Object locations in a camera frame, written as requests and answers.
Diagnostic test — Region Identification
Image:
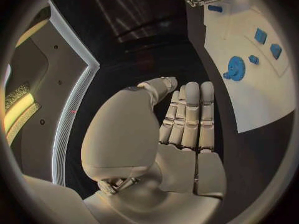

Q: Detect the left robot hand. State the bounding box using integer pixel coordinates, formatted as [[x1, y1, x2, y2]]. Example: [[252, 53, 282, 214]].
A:
[[80, 76, 228, 224]]

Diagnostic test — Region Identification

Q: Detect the white task board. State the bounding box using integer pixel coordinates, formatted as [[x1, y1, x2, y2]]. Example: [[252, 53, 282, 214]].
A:
[[203, 0, 298, 134]]

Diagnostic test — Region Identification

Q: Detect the blue plug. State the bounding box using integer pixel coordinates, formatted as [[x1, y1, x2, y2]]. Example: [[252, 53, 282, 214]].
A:
[[207, 4, 223, 13]]

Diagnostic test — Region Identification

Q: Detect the blue block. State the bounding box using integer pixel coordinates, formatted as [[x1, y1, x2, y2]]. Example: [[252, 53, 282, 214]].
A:
[[254, 27, 269, 45], [269, 43, 283, 60]]

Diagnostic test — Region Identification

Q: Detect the blue gear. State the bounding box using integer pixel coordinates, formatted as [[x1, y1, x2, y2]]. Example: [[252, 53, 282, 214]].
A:
[[222, 56, 246, 82]]

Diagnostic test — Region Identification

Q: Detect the small blue peg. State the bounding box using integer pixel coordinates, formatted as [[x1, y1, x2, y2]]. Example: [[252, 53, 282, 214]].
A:
[[247, 54, 261, 65]]

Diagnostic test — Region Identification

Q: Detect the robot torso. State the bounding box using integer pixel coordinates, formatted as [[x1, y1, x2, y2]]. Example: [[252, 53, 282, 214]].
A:
[[3, 0, 101, 188]]

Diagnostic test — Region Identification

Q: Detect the glowing light bar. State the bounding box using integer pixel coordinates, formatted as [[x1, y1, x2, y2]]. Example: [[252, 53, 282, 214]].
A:
[[4, 93, 36, 133]]

